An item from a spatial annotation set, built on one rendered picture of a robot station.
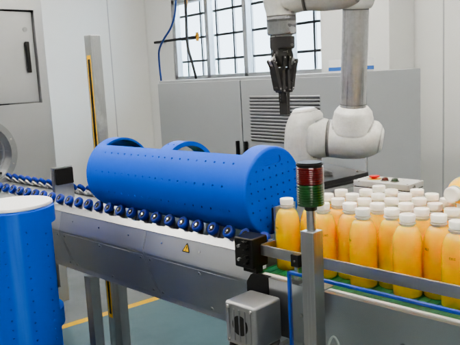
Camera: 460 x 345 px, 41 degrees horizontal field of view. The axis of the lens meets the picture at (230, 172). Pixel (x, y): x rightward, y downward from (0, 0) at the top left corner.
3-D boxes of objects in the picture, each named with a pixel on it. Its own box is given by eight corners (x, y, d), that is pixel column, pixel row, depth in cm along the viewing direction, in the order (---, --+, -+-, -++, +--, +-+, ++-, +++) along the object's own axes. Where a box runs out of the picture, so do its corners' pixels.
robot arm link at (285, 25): (302, 16, 185) (302, 35, 186) (278, 18, 192) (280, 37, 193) (283, 14, 179) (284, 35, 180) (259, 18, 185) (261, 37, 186)
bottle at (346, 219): (365, 280, 165) (363, 211, 162) (338, 280, 166) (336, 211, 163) (363, 272, 172) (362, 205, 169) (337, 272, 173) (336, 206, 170)
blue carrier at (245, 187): (146, 196, 270) (137, 131, 264) (304, 221, 209) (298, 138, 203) (90, 212, 250) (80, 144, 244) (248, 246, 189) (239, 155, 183)
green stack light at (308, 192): (307, 200, 145) (307, 180, 144) (330, 203, 141) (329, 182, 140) (291, 205, 141) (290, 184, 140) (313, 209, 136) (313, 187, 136)
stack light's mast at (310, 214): (309, 225, 146) (307, 159, 144) (330, 228, 142) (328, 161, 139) (292, 231, 142) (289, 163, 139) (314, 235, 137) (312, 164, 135)
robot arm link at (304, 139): (288, 155, 265) (289, 104, 260) (330, 157, 259) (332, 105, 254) (280, 162, 250) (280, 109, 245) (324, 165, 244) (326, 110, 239)
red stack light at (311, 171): (307, 179, 144) (307, 163, 144) (329, 182, 140) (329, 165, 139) (290, 184, 140) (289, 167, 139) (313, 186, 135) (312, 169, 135)
